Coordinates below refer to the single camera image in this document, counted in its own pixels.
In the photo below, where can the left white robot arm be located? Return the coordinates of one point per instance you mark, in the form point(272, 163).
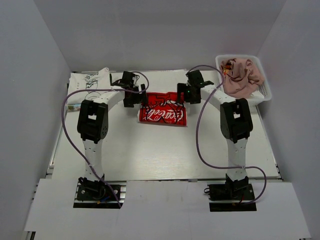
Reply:
point(93, 121)

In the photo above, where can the white red print t-shirt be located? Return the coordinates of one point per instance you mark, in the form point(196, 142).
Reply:
point(164, 109)

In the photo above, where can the white plastic basket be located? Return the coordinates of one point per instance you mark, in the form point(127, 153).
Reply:
point(264, 88)

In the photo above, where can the folded white cartoon t-shirt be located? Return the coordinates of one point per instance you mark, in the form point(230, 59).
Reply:
point(90, 83)

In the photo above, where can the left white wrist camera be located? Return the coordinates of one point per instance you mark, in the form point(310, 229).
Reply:
point(135, 79)

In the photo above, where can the pink t-shirt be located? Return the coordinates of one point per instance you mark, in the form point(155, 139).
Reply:
point(241, 77)

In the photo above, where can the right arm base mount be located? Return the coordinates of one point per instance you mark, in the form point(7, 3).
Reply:
point(220, 199)

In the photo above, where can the folded colourful cartoon t-shirt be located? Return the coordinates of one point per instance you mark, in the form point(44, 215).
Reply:
point(73, 107)

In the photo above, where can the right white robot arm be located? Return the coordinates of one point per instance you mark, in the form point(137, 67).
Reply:
point(235, 122)

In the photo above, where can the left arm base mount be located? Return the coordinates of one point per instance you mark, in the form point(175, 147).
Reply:
point(86, 198)

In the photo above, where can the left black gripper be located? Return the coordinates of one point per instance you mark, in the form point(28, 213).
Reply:
point(140, 98)

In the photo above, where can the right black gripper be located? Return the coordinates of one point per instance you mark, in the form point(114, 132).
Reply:
point(183, 88)

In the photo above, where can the plain white t-shirt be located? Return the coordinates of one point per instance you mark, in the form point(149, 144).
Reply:
point(257, 95)

